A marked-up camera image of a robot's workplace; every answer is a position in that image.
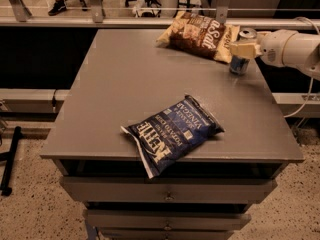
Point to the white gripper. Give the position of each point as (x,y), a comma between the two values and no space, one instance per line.
(271,48)

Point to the silver redbull can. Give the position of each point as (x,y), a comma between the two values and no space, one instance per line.
(238,65)

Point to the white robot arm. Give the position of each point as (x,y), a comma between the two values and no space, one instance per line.
(303,50)

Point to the brown chip bag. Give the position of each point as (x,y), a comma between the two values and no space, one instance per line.
(200,35)

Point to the blue Kettle chip bag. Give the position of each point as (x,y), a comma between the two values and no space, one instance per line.
(172,133)

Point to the person leg white shoe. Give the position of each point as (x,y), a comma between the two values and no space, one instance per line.
(138,0)

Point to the grey drawer cabinet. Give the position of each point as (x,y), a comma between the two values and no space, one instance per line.
(125,79)

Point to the person leg black shoe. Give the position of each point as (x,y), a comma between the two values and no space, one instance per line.
(58,7)

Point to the top grey drawer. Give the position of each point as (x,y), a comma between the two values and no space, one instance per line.
(168,190)

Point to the grey drawer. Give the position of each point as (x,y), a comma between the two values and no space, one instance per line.
(165,235)
(168,190)
(161,220)

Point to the middle grey drawer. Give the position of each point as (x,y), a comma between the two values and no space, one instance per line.
(161,220)

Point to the bottom grey drawer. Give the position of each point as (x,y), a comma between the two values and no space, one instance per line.
(165,235)

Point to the black metal stand leg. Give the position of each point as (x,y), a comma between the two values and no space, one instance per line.
(8,157)

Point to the metal railing frame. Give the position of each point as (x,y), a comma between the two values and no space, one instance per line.
(258,14)

